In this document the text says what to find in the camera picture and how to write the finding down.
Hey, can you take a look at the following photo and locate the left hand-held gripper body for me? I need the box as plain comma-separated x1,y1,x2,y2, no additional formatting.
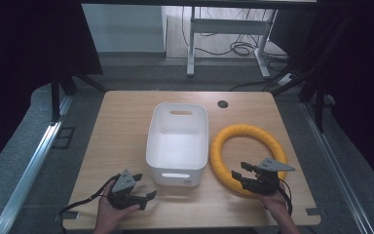
106,169,144,211

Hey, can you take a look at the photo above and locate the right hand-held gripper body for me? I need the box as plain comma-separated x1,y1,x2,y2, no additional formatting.
241,157,296,196

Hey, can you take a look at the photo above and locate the yellow foam ring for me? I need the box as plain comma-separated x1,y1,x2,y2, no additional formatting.
208,123,289,198

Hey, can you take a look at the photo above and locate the white plastic basket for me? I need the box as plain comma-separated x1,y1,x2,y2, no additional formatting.
144,101,209,188

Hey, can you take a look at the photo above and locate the person's right hand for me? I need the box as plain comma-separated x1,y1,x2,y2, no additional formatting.
258,183,293,225

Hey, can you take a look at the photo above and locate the person's left hand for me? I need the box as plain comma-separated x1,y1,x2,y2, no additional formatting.
93,180,141,232

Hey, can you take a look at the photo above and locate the dark floor hatch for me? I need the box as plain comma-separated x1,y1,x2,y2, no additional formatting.
52,126,76,150

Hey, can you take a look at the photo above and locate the black metal stand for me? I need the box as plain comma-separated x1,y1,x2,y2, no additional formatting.
262,6,361,134
50,71,109,124

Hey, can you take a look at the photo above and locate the white power strip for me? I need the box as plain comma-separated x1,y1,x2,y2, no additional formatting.
277,72,296,88

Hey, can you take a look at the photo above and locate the black curtain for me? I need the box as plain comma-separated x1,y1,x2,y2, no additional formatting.
269,0,374,188
0,0,104,179

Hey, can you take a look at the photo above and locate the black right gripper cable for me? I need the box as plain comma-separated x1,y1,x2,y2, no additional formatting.
276,185,294,216

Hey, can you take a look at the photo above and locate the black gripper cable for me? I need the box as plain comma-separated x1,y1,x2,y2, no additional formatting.
276,185,294,216
57,174,122,216

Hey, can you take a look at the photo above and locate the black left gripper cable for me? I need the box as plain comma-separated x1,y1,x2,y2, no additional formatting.
57,174,122,216

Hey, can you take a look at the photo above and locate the aluminium floor rail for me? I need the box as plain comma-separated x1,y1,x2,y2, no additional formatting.
0,94,76,234
300,95,374,234

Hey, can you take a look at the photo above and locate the black floor cables bundle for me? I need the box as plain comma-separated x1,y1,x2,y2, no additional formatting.
180,6,290,64

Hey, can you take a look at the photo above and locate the white metal desk frame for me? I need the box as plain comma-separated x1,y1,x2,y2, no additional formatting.
186,6,279,80

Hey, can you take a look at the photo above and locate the white wall panel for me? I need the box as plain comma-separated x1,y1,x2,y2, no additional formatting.
81,3,168,54

